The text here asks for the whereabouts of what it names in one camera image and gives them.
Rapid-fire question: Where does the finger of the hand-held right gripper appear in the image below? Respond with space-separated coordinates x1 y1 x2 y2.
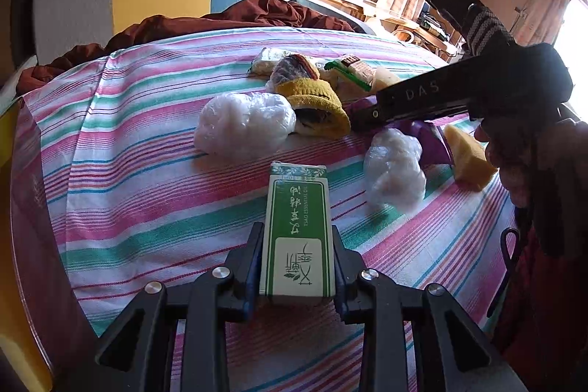
352 97 392 132

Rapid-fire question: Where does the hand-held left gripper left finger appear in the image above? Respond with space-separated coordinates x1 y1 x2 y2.
94 222 266 392

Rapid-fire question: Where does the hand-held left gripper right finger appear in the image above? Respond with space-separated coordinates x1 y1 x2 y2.
329 225 502 392

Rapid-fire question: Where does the green and white carton box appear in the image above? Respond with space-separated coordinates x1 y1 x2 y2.
258 161 335 305

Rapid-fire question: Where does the purple snack packet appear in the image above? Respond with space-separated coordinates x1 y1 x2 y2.
388 119 456 167

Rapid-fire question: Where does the yellow knit striped sock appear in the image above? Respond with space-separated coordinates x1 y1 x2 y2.
266 54 352 140

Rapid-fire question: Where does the clear crumpled plastic bag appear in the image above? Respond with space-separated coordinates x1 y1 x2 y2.
364 128 427 208
193 91 297 157

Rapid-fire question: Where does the pale snack packet green edge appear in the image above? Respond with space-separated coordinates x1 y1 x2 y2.
249 47 295 77

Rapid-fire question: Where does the striped pink green blanket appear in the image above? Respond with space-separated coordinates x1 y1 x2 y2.
11 25 522 392

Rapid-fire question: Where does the brown crumpled quilt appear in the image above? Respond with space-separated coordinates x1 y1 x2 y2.
18 0 368 94

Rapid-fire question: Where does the person's red clothing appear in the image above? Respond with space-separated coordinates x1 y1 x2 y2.
491 227 588 392

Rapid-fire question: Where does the black cord loop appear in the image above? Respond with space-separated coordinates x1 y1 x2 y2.
487 227 522 318

